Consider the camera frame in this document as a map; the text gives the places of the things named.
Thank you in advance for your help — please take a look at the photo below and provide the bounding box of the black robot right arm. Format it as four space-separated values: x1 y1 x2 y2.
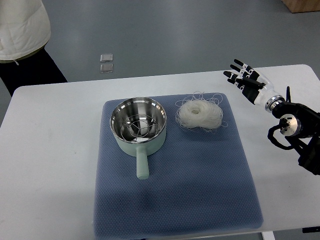
265 86 320 175

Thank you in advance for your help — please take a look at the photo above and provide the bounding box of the blue textured mat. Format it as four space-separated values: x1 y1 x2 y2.
93 93 263 240

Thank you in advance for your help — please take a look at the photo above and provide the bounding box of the wire steamer rack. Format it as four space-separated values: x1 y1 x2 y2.
120 114 160 142

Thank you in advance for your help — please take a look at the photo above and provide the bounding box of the black table bracket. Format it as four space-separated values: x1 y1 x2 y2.
302 226 320 234

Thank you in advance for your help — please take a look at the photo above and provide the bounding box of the white vermicelli nest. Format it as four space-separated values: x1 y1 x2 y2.
175 91 229 133

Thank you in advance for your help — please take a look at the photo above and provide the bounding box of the upper metal floor plate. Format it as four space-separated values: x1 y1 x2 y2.
100 53 113 63

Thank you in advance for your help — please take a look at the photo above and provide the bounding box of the mint green steel pot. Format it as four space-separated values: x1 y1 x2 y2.
110 97 167 180

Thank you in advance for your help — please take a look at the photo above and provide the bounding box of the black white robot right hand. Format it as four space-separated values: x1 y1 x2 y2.
223 59 273 105

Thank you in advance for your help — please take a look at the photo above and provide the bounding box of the person in white jacket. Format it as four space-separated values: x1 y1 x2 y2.
0 0 67 95

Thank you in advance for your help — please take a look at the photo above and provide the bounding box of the white table leg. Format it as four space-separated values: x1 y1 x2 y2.
261 231 276 240

